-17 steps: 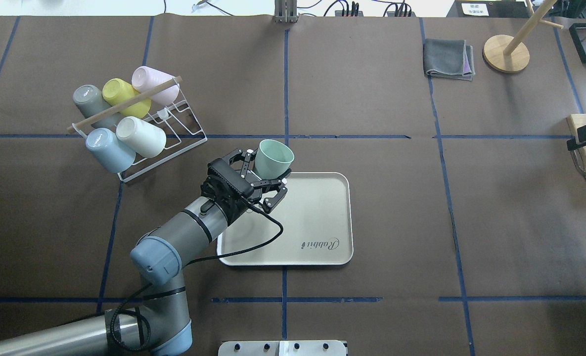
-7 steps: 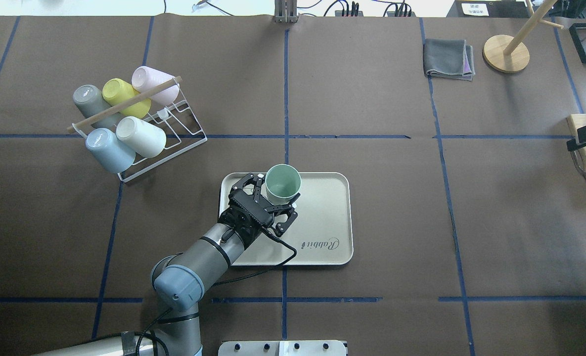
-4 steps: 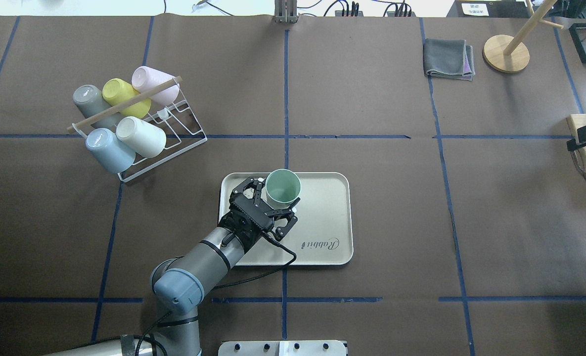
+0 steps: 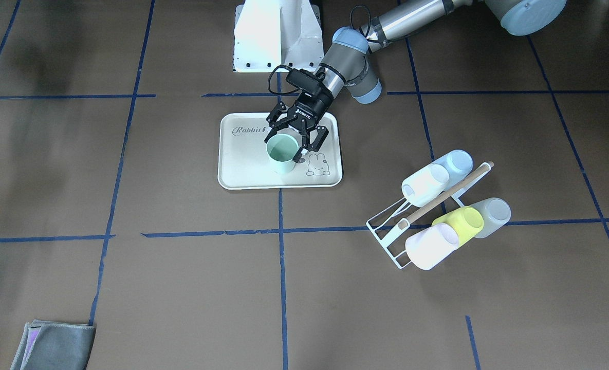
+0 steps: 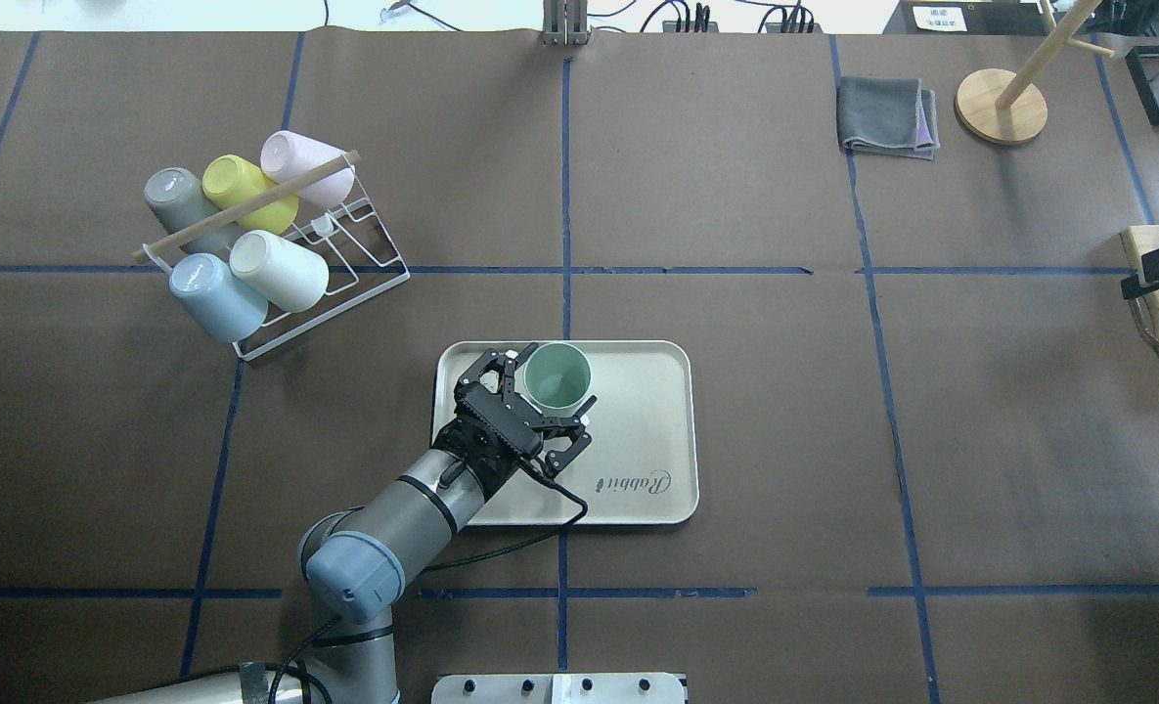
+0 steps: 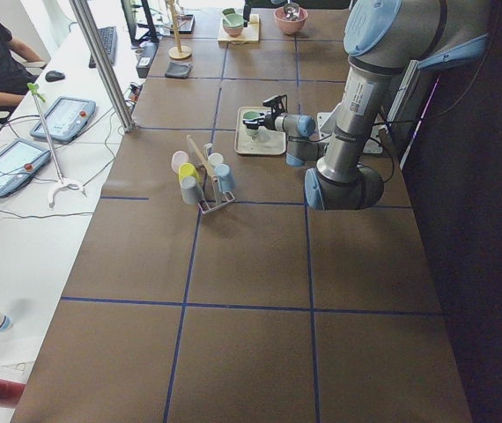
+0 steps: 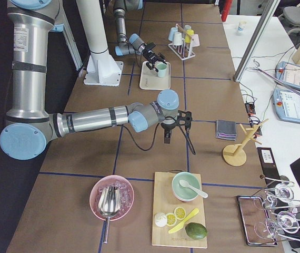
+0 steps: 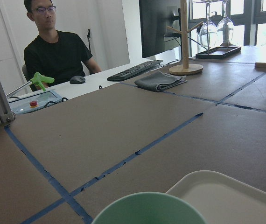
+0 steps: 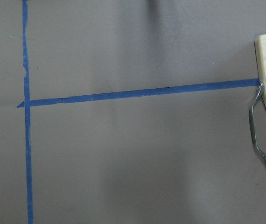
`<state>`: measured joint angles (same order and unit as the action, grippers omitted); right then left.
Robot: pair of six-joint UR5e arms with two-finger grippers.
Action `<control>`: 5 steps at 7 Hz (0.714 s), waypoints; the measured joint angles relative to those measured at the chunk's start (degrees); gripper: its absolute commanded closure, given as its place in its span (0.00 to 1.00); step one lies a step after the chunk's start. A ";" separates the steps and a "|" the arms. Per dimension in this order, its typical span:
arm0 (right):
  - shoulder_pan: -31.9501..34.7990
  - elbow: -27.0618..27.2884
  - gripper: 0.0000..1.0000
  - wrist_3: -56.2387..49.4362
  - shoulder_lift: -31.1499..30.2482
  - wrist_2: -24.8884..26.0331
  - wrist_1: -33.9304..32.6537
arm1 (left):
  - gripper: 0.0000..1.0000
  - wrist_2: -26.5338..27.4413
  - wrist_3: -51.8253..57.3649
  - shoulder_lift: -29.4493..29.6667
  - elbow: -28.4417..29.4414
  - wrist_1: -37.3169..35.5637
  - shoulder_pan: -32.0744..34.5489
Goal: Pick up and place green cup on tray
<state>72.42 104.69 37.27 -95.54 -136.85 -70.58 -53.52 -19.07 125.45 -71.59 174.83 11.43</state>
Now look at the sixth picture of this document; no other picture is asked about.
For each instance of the upper teach pendant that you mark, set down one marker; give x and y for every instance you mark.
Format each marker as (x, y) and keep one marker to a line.
(67, 117)

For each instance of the green cup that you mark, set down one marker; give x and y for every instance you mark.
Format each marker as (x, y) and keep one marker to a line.
(251, 122)

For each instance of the wooden mug tree stand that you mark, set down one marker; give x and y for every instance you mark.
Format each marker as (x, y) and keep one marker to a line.
(179, 51)

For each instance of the metal ice scoop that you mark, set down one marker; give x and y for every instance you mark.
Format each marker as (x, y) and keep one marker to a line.
(291, 10)

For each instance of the black label box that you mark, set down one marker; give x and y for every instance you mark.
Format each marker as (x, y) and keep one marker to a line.
(145, 56)

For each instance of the lower teach pendant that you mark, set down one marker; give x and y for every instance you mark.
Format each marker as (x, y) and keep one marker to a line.
(19, 162)

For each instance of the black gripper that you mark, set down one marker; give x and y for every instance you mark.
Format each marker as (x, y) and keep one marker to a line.
(269, 121)

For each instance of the pink cup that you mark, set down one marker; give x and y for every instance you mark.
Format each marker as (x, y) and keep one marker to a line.
(178, 159)

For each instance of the grey cup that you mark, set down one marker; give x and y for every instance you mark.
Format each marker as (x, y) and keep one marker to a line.
(191, 190)

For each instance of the white wire cup rack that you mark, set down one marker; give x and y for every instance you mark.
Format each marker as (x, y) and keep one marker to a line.
(220, 199)

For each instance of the black framed tray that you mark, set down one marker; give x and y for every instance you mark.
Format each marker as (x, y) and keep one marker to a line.
(185, 24)

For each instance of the black computer monitor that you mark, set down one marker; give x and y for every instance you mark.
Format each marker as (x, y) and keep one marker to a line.
(139, 22)

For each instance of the beige rabbit print tray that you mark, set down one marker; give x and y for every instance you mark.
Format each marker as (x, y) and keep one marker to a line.
(264, 142)

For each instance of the bamboo cutting board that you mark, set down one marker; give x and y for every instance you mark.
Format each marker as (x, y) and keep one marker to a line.
(250, 34)

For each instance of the beige cup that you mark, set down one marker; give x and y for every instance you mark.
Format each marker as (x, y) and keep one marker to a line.
(215, 159)

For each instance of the pink ice bowl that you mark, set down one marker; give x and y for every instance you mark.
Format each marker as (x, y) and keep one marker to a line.
(290, 26)

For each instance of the teach pendant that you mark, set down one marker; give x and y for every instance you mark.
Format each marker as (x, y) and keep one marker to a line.
(19, 162)
(67, 117)

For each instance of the metal camera pole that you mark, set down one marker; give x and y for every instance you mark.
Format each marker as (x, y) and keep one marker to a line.
(89, 29)

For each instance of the blue cup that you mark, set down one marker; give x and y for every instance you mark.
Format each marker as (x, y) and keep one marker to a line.
(224, 174)

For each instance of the green handled reacher grabber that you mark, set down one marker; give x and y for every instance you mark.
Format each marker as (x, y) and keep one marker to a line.
(62, 182)

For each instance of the folded grey cloth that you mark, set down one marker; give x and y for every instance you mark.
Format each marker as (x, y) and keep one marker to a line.
(178, 70)

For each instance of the wooden rack handle rod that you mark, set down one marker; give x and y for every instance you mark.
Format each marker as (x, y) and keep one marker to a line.
(201, 160)

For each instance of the pink and green bowl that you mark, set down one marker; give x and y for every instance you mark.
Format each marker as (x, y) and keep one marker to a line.
(232, 22)

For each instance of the black computer mouse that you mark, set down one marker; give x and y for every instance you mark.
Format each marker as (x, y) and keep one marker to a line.
(54, 75)

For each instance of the black keyboard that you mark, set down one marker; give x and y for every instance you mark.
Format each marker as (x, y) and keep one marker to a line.
(109, 39)

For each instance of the yellow cup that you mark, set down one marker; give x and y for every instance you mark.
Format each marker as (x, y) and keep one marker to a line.
(187, 169)

